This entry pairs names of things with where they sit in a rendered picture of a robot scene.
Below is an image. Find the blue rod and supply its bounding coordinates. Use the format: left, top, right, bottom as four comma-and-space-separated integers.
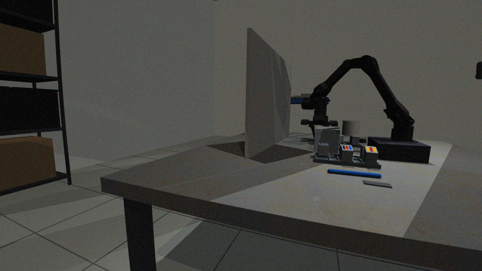
327, 169, 381, 178

